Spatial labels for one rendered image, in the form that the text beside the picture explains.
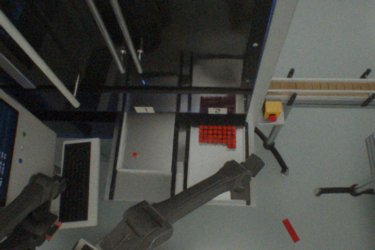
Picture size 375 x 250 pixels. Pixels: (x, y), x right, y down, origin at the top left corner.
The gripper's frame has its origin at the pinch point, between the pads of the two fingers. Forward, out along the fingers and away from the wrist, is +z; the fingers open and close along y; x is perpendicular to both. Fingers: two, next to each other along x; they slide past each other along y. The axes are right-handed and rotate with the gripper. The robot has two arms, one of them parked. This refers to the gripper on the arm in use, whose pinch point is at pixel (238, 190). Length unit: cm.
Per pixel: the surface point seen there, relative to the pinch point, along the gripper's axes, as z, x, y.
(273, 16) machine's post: -53, -7, 39
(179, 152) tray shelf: 20.7, 26.8, 20.9
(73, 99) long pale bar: -17, 66, 31
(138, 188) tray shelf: 19.5, 45.3, 2.6
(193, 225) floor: 108, 27, -7
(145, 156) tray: 20, 43, 18
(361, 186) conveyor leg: 87, -82, 20
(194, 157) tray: 20.7, 19.6, 18.3
